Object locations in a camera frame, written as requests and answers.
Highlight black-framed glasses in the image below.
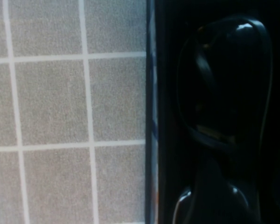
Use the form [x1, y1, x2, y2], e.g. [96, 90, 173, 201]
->
[172, 15, 275, 224]

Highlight black printed glasses case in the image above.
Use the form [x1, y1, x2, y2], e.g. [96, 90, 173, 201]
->
[144, 0, 280, 224]

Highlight gray white-checked tablecloth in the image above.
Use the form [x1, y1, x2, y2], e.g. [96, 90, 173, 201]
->
[0, 0, 147, 224]

